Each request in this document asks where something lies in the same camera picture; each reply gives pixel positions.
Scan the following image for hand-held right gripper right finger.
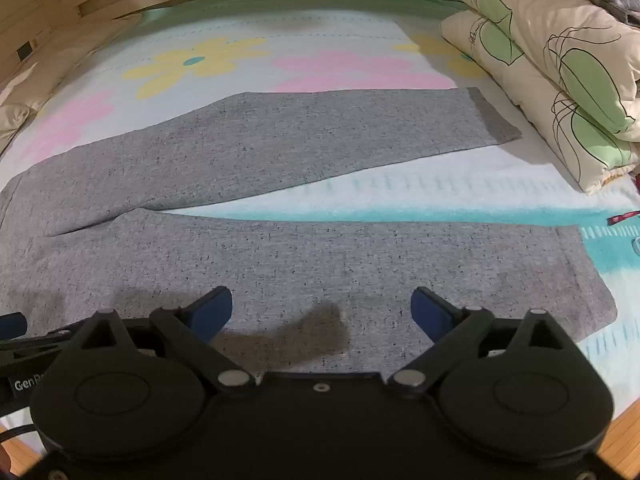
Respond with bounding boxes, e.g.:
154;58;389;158
387;286;578;396

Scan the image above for grey speckled pants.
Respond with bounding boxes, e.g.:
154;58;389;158
0;86;618;376

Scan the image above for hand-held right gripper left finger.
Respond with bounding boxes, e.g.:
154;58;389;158
62;286;255;394

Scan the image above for floral bed sheet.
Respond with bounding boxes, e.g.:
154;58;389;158
0;0;640;421

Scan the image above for cream quilt with green print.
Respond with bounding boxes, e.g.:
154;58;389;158
439;0;640;196

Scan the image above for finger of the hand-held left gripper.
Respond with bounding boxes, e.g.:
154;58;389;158
0;311;29;335

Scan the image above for cream pillow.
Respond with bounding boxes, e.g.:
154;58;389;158
12;14;143;111
0;102;32;148

